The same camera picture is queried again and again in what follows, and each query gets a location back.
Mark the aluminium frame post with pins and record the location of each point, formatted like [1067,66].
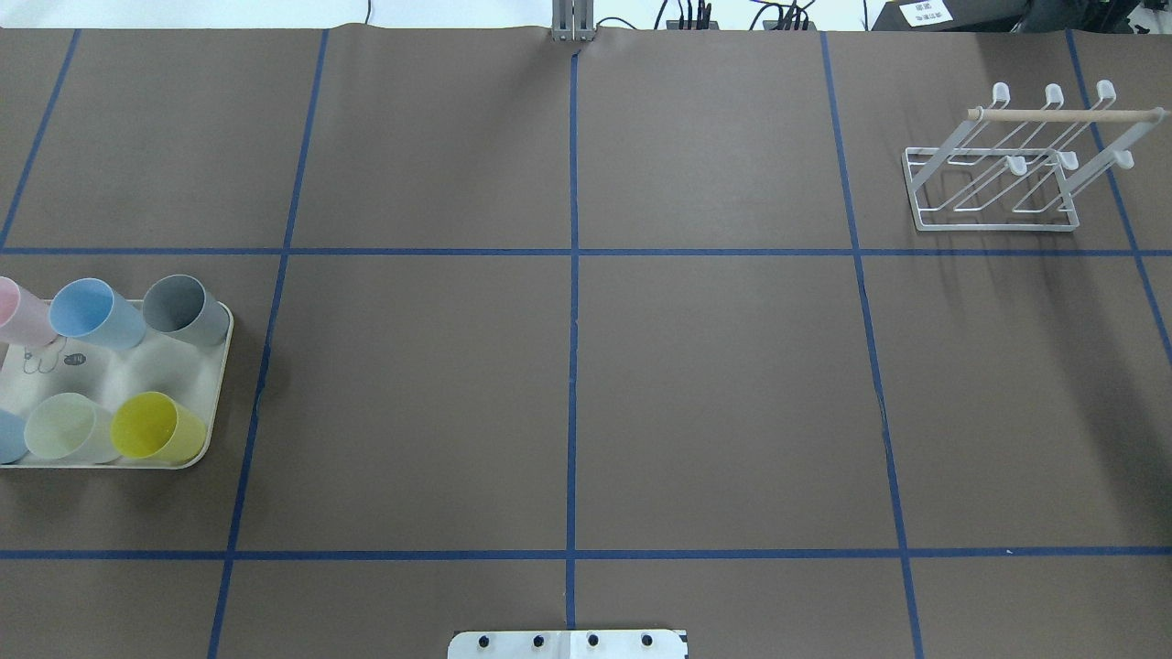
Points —
[573,21]

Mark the grey plastic cup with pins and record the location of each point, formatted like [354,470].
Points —
[183,308]

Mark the pink plastic cup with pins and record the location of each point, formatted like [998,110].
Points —
[24,317]

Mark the pale blue plastic cup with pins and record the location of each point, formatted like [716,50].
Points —
[12,437]

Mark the pale green plastic cup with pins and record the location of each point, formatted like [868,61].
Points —
[72,429]

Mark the yellow plastic cup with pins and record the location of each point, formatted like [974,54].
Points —
[152,426]

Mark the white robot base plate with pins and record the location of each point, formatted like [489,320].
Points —
[622,643]

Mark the black box with label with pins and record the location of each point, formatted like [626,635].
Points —
[949,16]

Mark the light blue plastic cup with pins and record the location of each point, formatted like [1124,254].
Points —
[91,311]

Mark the white plastic tray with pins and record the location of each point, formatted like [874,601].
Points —
[191,375]

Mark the white wire cup rack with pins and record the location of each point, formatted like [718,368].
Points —
[1019,170]

